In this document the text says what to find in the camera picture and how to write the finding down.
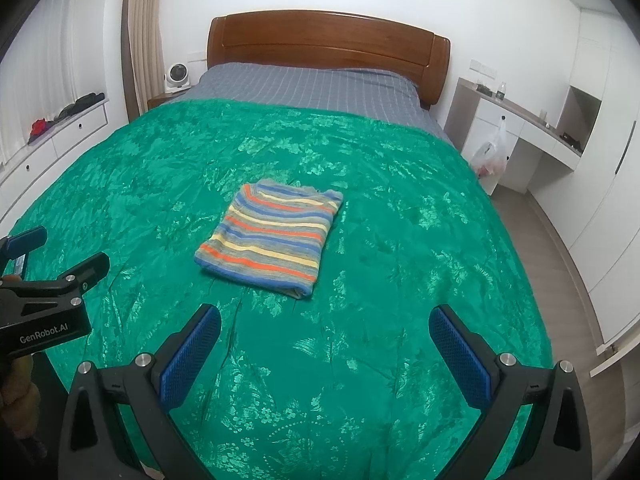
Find dark clothes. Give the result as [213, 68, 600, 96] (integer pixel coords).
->
[52, 92, 106, 123]

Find wooden nightstand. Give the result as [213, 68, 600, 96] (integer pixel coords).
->
[147, 89, 193, 111]

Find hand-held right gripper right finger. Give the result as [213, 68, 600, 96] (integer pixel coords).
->
[429, 304, 593, 480]

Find beige curtain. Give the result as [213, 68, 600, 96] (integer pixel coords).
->
[121, 0, 166, 123]

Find clear plastic bag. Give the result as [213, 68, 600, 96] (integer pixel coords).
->
[470, 116, 510, 180]

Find striped knit sweater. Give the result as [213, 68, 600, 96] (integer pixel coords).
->
[194, 178, 344, 302]

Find wooden headboard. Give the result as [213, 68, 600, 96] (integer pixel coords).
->
[206, 10, 451, 110]

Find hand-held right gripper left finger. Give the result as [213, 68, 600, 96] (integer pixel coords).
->
[62, 303, 222, 480]

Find white wardrobe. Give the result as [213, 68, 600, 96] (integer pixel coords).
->
[527, 0, 640, 346]

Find small white fan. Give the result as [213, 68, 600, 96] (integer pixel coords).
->
[164, 62, 190, 93]

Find white desk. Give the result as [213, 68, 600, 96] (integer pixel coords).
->
[444, 77, 586, 196]

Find green floral blanket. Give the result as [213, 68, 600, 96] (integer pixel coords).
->
[0, 97, 555, 480]

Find white drawer cabinet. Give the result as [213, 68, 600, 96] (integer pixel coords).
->
[0, 97, 110, 226]

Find grey checked bedsheet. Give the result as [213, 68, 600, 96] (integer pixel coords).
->
[177, 62, 456, 151]

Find red cloth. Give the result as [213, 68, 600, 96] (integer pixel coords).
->
[29, 118, 57, 140]

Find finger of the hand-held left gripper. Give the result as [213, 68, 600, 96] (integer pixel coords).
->
[0, 226, 49, 273]
[0, 252, 111, 307]

